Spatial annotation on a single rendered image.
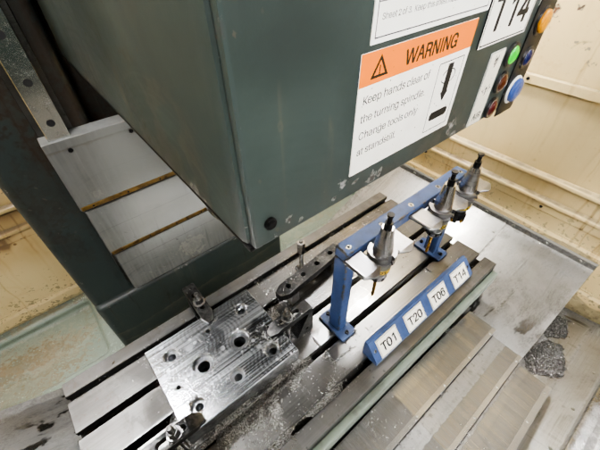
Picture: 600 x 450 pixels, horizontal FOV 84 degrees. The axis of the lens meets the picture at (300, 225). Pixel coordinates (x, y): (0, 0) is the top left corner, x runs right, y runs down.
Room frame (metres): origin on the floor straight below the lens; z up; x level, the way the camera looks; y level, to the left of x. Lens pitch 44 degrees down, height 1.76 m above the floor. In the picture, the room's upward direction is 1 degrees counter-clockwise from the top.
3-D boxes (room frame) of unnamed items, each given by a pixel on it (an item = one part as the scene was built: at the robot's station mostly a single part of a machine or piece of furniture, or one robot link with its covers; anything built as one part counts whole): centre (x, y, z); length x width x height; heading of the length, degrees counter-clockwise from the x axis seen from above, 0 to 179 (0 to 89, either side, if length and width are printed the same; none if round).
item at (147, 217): (0.77, 0.35, 1.16); 0.48 x 0.05 x 0.51; 128
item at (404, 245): (0.51, -0.22, 1.21); 0.07 x 0.05 x 0.01; 38
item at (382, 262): (0.47, -0.18, 1.21); 0.06 x 0.06 x 0.03
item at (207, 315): (0.50, 0.27, 0.97); 0.13 x 0.03 x 0.15; 38
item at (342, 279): (0.48, -0.10, 1.05); 0.10 x 0.05 x 0.30; 38
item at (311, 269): (0.64, -0.03, 0.93); 0.26 x 0.05 x 0.06; 133
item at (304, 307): (0.45, 0.03, 0.97); 0.13 x 0.03 x 0.15; 128
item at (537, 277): (0.82, -0.44, 0.75); 0.89 x 0.70 x 0.26; 38
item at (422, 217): (0.58, -0.30, 1.21); 0.07 x 0.05 x 0.01; 38
